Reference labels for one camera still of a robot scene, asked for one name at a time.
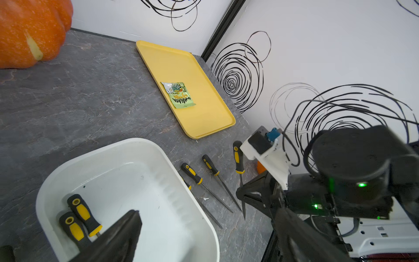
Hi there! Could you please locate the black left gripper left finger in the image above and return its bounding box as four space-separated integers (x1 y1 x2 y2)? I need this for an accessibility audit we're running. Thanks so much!
72 210 143 262

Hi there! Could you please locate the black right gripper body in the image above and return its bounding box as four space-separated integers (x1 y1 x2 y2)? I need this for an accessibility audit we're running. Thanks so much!
236 171 327 219

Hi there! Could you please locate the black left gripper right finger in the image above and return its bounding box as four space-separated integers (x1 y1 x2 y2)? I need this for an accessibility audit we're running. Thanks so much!
274 208 352 262

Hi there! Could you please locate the white storage box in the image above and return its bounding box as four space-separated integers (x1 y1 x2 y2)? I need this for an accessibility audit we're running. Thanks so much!
36 138 220 262

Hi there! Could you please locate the file tool black yellow handle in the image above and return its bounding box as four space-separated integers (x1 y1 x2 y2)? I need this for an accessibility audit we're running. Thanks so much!
181 163 233 213
202 155 243 212
232 140 247 221

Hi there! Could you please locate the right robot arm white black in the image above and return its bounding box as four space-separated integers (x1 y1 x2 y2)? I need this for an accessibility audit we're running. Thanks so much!
233 126 419 262

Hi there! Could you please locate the yellow plastic tray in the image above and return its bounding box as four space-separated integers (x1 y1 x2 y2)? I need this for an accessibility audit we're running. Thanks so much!
136 40 236 139

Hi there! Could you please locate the green snack packet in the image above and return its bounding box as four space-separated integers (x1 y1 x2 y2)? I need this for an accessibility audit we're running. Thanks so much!
161 82 195 109

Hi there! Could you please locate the orange pumpkin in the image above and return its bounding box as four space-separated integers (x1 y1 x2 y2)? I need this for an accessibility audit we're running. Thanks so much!
1 1 73 69

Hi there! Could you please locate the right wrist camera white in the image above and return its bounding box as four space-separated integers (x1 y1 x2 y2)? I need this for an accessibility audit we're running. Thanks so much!
240 126 290 190

